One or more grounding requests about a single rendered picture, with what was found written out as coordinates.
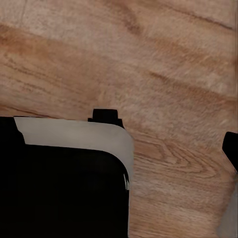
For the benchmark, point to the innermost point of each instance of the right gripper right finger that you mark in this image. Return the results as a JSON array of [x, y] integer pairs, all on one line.
[[230, 148]]

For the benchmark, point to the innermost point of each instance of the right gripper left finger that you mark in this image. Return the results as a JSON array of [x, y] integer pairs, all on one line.
[[12, 147]]

